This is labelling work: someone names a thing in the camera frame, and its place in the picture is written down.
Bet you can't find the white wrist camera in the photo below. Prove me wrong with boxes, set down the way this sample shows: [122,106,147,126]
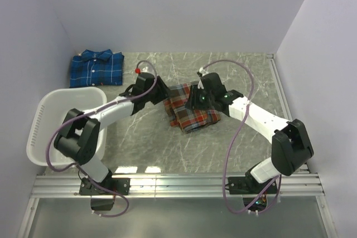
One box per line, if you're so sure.
[135,67,148,74]
[197,67,210,90]

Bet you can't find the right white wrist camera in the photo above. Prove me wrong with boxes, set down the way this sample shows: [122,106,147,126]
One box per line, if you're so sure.
[197,67,210,90]

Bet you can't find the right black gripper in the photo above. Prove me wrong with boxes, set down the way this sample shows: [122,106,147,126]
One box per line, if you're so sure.
[185,85,215,111]

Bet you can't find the red brown plaid shirt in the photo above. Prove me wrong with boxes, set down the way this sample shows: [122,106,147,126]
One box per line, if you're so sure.
[163,81,221,133]

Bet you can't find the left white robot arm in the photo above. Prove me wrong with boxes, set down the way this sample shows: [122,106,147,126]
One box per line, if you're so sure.
[53,72,170,195]

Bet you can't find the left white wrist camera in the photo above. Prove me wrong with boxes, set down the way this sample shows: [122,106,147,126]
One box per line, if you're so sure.
[135,67,148,74]

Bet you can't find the white plastic laundry basket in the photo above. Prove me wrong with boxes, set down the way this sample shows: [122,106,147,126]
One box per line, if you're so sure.
[26,87,107,167]

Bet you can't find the aluminium mounting rail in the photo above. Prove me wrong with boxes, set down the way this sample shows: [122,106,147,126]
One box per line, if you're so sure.
[30,173,325,198]

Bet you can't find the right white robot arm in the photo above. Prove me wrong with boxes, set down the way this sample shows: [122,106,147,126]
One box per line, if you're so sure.
[185,70,314,194]

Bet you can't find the aluminium side rail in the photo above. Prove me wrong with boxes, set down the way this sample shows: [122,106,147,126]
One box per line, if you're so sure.
[266,54,313,174]

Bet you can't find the folded blue plaid shirt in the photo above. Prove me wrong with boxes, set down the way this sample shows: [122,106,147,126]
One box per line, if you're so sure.
[70,49,124,88]

